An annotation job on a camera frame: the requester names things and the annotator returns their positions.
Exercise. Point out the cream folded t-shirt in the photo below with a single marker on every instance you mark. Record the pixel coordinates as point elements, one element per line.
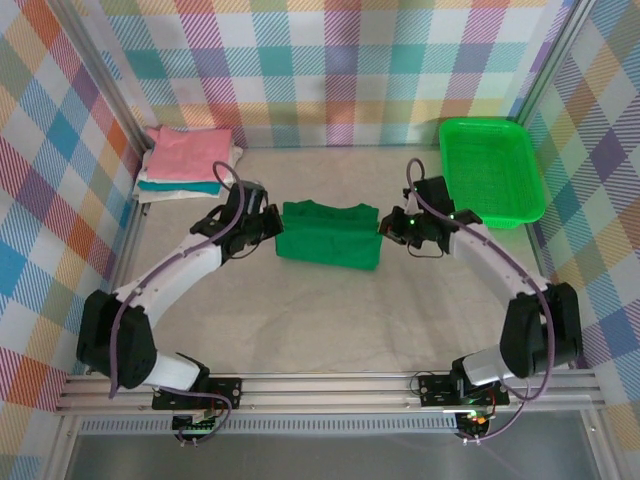
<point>170,197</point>

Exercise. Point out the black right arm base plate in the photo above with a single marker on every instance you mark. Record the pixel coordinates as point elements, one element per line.
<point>435,390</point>

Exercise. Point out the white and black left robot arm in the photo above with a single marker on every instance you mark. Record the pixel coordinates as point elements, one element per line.
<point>165,285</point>

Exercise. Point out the green t-shirt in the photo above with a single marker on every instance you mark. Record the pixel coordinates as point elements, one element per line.
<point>325,240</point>

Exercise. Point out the green plastic basket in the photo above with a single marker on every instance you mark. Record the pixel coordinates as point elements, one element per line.
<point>495,165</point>

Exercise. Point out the aluminium corner post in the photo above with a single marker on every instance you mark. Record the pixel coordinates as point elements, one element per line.
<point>120,100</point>
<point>552,60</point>

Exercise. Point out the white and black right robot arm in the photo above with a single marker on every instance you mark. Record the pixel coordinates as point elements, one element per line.
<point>500,270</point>

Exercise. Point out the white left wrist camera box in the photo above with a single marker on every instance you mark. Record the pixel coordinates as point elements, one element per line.
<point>255,196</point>

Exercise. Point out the teal folded t-shirt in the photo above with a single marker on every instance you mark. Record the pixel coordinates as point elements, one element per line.
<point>180,187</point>

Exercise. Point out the grey metal panel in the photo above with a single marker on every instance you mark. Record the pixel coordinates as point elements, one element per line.
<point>325,457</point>

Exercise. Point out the pink folded t-shirt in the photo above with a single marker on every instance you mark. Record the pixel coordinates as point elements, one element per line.
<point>192,155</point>

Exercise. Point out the long aluminium frame rail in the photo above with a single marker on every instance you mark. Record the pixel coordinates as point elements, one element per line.
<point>325,390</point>

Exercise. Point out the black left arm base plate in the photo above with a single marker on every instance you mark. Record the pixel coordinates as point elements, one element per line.
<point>227,392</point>

